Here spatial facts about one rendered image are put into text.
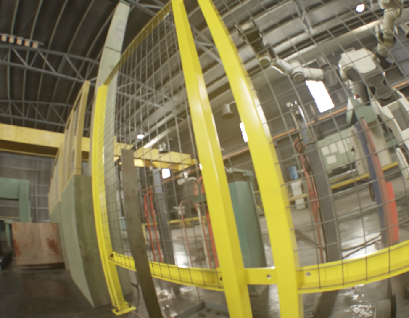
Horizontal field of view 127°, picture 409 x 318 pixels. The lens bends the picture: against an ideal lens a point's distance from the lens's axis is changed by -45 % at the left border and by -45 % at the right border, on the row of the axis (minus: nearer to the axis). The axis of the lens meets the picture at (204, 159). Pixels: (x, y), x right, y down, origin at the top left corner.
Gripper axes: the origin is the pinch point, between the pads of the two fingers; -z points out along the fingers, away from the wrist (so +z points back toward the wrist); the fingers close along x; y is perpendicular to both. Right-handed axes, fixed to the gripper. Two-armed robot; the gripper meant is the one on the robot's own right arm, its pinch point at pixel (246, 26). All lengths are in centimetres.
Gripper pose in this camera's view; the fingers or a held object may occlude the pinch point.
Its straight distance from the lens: 99.2
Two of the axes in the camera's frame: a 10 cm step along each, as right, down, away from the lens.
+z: 5.9, 2.4, 7.7
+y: 0.6, 9.4, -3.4
